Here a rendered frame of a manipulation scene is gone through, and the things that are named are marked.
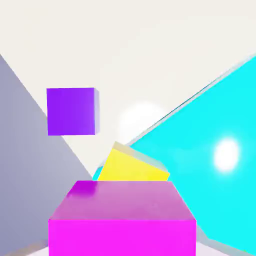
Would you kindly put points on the large grey box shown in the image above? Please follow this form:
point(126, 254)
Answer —
point(24, 164)

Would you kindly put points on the small yellow cube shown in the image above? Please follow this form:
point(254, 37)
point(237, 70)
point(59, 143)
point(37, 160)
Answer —
point(130, 168)

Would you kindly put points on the large cyan box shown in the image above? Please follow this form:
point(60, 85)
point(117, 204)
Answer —
point(192, 180)

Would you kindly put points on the small purple cube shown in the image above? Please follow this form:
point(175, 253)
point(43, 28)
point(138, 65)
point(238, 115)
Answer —
point(71, 112)

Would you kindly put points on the small magenta cube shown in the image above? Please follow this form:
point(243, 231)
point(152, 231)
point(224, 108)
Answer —
point(122, 230)

